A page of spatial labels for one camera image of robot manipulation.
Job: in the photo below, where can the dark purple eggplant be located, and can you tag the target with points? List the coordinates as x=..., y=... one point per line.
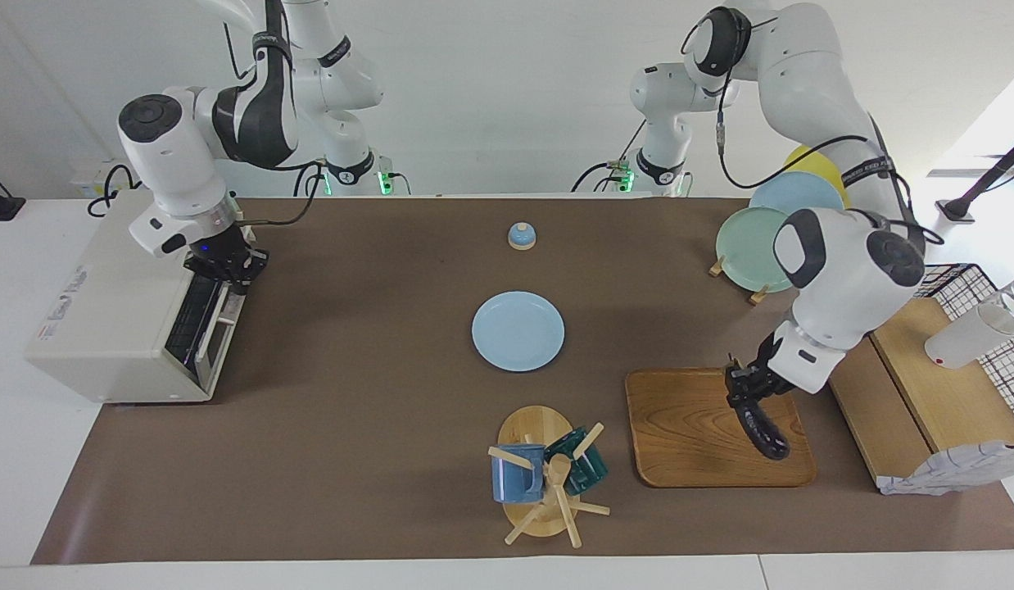
x=765, y=434

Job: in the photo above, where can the wooden step shelf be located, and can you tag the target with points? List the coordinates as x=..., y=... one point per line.
x=941, y=393

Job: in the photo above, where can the wooden tray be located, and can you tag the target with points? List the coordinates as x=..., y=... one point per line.
x=679, y=434

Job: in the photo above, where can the white toaster oven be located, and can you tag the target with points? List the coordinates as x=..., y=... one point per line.
x=106, y=311

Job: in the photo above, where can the yellow plate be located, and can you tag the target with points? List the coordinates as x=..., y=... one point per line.
x=818, y=160

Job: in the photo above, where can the dark teal mug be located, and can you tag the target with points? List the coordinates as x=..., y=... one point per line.
x=589, y=471

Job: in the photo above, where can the light blue plate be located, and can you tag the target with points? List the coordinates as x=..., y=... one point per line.
x=518, y=332

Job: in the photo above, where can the brown table mat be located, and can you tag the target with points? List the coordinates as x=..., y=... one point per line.
x=351, y=442

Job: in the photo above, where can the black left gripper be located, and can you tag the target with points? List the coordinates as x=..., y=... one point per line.
x=765, y=377

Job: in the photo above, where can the toaster oven glass door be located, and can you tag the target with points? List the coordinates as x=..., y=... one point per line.
x=212, y=344

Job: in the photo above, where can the white power strip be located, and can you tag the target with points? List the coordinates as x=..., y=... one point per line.
x=89, y=176

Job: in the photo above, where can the white patterned cloth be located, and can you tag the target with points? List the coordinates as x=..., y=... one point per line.
x=949, y=471

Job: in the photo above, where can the white cup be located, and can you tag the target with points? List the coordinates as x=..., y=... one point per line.
x=966, y=340

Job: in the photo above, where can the wooden plate rack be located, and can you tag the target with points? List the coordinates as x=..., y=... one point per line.
x=758, y=297

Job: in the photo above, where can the mint green plate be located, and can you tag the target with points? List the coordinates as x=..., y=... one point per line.
x=744, y=246

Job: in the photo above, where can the wooden mug tree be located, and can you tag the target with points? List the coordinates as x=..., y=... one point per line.
x=536, y=426

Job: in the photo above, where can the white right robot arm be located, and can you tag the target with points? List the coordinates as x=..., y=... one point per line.
x=171, y=156

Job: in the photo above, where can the blue mug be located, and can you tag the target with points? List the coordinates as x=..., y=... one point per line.
x=511, y=483

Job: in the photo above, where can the pale blue racked plate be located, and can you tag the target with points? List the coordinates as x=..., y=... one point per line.
x=794, y=195

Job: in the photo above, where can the blue call bell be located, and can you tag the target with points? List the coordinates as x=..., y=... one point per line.
x=522, y=236

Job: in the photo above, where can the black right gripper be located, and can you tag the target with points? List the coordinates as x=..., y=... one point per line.
x=224, y=258

